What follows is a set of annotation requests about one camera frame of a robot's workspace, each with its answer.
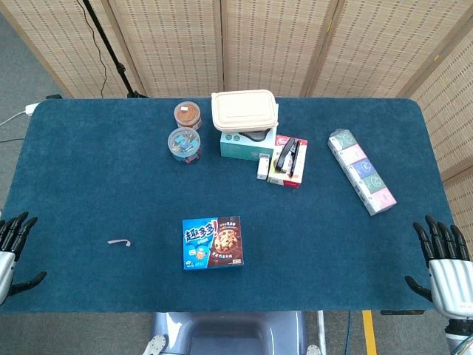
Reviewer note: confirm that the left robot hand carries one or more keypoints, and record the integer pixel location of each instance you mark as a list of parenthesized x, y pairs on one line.
[(5, 270)]

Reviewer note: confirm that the black table clamp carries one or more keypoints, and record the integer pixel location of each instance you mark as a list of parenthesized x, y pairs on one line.
[(53, 97)]

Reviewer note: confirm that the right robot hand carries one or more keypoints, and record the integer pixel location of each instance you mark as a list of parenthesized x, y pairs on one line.
[(451, 284)]

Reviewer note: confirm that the clear jar binder clips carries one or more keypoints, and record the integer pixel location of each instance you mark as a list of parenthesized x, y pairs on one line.
[(184, 144)]

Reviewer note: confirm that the bamboo folding screen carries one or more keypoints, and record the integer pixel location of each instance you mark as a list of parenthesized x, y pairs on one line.
[(273, 44)]

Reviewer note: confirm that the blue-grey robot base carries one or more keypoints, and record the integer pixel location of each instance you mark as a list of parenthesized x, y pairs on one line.
[(229, 333)]

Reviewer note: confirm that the teal white cardboard box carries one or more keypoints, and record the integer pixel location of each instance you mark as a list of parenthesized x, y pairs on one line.
[(236, 148)]

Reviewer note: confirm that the red white stapler box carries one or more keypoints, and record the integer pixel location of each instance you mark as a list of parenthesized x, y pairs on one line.
[(300, 162)]

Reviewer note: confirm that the blue table mat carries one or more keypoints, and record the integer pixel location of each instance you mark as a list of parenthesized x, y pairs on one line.
[(111, 177)]

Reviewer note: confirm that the clear jar brown rubber bands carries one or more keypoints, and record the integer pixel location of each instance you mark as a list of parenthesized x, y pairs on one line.
[(187, 114)]

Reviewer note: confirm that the black stapler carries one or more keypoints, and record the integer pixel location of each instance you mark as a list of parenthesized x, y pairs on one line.
[(286, 157)]

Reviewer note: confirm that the beige lidded food container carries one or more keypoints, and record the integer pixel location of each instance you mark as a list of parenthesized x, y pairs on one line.
[(244, 109)]

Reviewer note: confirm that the blue brown cookie box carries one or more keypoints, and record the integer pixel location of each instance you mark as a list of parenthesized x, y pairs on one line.
[(212, 244)]

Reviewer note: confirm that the yellow floor tape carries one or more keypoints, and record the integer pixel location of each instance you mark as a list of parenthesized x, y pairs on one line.
[(369, 333)]

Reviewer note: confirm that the white power strip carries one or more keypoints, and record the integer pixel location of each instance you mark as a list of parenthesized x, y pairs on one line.
[(31, 108)]

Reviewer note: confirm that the white pole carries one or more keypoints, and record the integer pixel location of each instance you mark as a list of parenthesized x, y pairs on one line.
[(321, 329)]

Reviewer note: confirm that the multicolour tissue pack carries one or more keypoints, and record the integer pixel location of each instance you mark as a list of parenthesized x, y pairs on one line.
[(362, 172)]

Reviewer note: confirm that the small white staples box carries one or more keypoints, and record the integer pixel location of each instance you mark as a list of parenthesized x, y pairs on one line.
[(263, 168)]

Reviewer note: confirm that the white perforated bracket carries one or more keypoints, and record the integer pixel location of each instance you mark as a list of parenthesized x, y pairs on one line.
[(155, 345), (313, 350)]

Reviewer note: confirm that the black tripod stand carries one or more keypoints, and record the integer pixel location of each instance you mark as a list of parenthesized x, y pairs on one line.
[(107, 44)]

